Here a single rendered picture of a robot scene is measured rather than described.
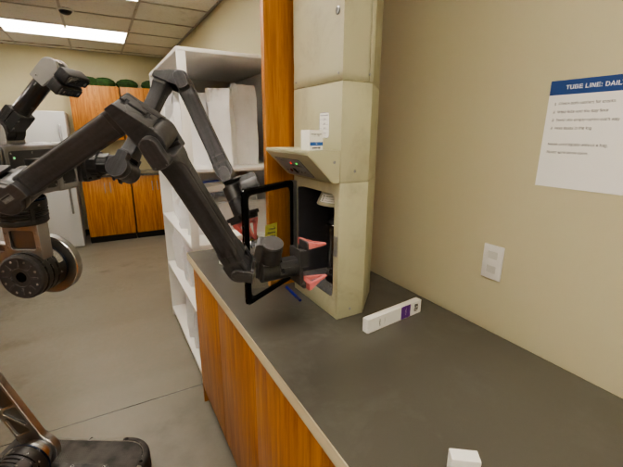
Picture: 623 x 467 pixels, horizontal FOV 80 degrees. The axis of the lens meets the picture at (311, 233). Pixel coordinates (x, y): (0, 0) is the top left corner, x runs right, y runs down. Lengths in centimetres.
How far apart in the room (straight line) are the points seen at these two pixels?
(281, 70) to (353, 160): 48
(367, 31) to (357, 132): 29
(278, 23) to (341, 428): 129
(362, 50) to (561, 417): 108
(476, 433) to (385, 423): 19
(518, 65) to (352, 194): 59
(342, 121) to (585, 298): 82
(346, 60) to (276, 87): 37
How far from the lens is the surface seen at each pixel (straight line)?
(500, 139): 131
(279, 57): 150
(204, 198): 89
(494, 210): 132
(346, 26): 121
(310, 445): 108
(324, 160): 114
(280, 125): 148
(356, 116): 120
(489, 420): 102
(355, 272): 130
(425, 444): 92
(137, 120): 83
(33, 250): 143
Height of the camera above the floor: 156
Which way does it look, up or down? 15 degrees down
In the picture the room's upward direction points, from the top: straight up
